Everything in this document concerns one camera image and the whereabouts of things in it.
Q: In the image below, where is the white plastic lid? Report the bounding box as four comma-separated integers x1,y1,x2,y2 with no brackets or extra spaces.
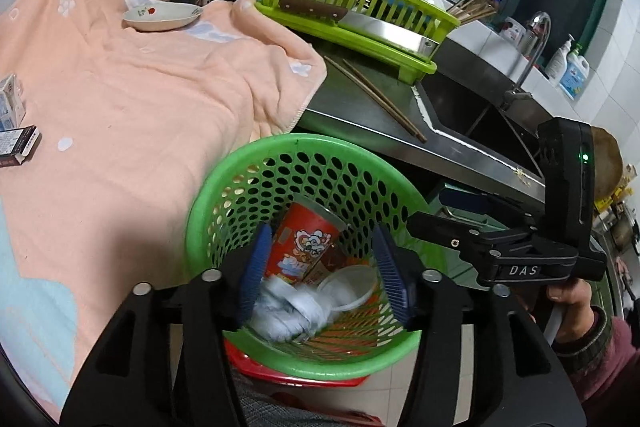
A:
318,265,378,313

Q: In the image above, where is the red cartoon paper cup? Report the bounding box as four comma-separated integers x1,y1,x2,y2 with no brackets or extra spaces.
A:
265,196,347,284

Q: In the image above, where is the black cigarette box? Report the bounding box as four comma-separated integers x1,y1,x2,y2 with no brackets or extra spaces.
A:
0,126,41,168

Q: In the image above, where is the green perforated trash basket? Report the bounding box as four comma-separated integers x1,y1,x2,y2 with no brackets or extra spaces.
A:
186,133,445,381

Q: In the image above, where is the person right hand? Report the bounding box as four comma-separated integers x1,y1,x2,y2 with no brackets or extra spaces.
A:
547,279,596,343

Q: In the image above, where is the red plastic stool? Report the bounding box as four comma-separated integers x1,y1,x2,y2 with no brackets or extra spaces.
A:
222,338,371,389

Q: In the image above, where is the blue label soap bottle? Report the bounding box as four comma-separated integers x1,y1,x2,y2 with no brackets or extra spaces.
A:
559,43,590,101

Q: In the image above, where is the white detergent bottle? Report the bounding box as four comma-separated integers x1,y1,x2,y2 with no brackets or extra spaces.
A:
544,35,575,86

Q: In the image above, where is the wooden chopstick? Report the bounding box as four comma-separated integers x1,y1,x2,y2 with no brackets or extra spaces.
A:
323,56,424,142
340,61,426,143

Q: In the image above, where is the chrome sink faucet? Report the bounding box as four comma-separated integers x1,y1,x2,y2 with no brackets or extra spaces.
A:
501,11,552,110

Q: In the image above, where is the peach floral towel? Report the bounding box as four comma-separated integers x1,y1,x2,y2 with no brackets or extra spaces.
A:
1,0,326,416

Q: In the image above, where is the cleaver knife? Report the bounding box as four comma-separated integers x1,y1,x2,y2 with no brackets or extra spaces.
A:
279,0,438,60

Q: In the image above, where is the green dish rack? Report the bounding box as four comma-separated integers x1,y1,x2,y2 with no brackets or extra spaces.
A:
256,0,460,84

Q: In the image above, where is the blue white milk carton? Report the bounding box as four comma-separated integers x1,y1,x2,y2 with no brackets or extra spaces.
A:
0,74,26,131

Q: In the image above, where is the white ceramic dish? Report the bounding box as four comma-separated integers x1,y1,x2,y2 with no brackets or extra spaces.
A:
122,1,203,32

